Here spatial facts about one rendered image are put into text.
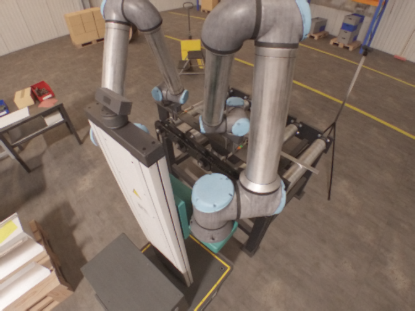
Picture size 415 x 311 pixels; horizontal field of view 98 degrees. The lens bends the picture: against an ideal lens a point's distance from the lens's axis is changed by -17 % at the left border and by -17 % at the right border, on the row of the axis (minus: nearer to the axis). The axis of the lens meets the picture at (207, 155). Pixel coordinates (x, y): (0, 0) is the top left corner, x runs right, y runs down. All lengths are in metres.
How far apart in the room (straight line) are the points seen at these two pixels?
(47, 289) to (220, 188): 1.86
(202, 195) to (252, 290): 1.58
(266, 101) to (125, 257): 1.19
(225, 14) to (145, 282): 1.29
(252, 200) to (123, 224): 1.94
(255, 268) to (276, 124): 1.79
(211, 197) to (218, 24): 0.52
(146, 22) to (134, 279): 1.30
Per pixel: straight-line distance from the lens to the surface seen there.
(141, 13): 1.01
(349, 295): 2.53
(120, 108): 0.56
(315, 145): 2.03
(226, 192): 0.75
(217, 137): 1.48
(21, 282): 2.35
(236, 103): 1.08
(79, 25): 8.49
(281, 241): 2.43
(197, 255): 1.92
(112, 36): 1.07
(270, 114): 0.62
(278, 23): 0.57
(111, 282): 1.43
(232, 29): 0.55
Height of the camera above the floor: 2.14
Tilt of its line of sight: 46 degrees down
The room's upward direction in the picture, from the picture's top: straight up
